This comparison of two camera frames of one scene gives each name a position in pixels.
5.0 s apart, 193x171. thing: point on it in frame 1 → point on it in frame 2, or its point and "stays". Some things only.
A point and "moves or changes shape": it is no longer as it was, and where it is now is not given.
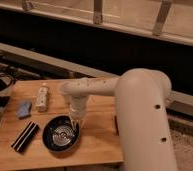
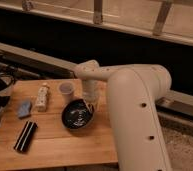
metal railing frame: x=175 y=19 stays
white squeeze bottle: x=42 y=97 stays
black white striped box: x=25 y=136 stays
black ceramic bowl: x=59 y=135 moves or changes shape
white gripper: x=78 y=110 → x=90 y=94
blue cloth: x=24 y=109 stays
